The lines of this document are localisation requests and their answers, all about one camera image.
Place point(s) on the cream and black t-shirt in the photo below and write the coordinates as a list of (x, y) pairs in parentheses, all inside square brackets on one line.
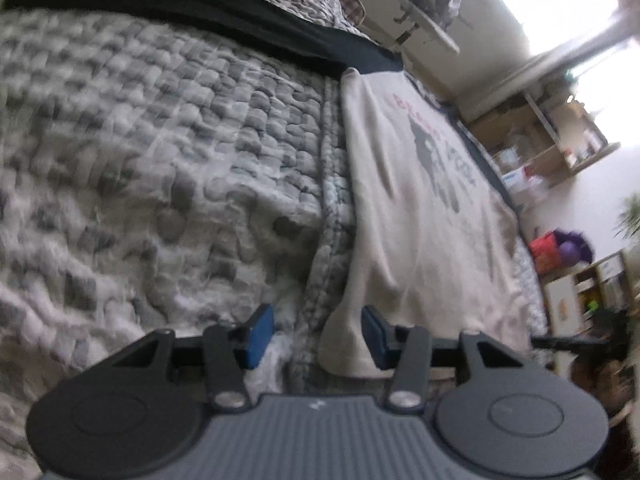
[(425, 235)]

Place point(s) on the grey checked cloth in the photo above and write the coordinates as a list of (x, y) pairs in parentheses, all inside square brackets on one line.
[(350, 2)]

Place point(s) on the green potted plant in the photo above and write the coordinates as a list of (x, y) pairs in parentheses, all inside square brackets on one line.
[(629, 220)]

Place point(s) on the grey white knitted blanket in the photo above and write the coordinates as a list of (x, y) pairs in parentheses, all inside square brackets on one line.
[(150, 160)]

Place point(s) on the white printed cardboard box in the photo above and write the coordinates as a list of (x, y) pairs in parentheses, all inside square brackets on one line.
[(515, 180)]

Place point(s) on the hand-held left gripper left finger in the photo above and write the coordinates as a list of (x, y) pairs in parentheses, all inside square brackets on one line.
[(260, 335)]

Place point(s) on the white office chair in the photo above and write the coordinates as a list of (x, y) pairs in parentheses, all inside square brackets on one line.
[(435, 30)]

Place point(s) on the wooden shelf unit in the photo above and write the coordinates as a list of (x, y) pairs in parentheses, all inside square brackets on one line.
[(540, 150)]

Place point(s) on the white wooden cabinet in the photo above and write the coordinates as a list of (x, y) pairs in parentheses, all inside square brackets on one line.
[(565, 300)]

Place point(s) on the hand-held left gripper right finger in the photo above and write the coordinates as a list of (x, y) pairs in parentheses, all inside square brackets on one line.
[(376, 335)]

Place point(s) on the pale curtain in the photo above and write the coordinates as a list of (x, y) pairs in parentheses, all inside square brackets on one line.
[(550, 60)]

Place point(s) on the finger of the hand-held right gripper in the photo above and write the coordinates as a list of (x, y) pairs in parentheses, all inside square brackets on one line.
[(565, 344)]

